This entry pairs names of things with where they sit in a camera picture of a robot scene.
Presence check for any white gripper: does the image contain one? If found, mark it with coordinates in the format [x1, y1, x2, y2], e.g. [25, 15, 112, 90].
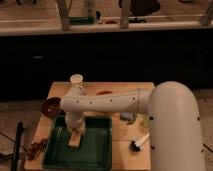
[65, 113, 86, 134]

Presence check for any wooden block eraser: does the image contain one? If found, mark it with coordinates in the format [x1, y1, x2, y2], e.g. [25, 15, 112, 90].
[68, 130, 81, 148]

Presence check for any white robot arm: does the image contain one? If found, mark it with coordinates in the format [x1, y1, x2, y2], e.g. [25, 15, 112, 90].
[60, 81, 206, 171]

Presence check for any green plastic tray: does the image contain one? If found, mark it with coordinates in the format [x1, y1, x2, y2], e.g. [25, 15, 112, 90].
[42, 116, 112, 171]

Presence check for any dark brown round bowl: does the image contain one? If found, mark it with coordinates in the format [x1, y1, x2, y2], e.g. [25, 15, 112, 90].
[41, 97, 64, 119]

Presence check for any red sauce dish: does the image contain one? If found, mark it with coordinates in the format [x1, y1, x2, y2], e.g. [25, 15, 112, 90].
[96, 90, 113, 95]

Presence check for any white paper cup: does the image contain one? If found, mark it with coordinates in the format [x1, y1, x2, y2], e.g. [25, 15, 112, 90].
[70, 74, 83, 86]

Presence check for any dried red chili bunch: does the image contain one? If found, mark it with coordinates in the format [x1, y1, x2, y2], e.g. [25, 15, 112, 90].
[27, 138, 48, 161]

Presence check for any grey cloth piece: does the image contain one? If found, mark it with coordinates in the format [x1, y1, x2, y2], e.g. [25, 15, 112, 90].
[120, 112, 134, 121]

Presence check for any black pole stand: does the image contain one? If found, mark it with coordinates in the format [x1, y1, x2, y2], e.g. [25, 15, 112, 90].
[11, 122, 24, 171]

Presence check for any green leafy vegetable piece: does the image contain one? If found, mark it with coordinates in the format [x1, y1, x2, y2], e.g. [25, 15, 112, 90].
[140, 115, 149, 128]

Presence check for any white handled black brush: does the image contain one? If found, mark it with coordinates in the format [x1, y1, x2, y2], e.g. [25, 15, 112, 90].
[129, 133, 149, 152]

